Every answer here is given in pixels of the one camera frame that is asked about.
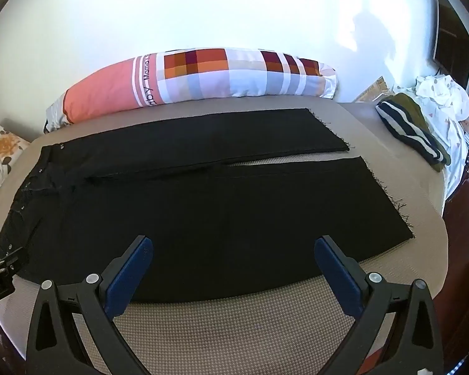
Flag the wall television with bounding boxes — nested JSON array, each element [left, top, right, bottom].
[[433, 0, 469, 89]]

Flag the black pants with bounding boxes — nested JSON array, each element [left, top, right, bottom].
[[0, 109, 413, 303]]

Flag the striped olive folded garment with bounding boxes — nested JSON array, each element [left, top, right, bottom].
[[375, 93, 451, 172]]

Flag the white patterned blanket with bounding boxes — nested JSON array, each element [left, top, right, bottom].
[[393, 75, 469, 199]]

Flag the long patchwork bolster pillow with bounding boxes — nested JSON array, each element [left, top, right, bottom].
[[44, 47, 337, 133]]

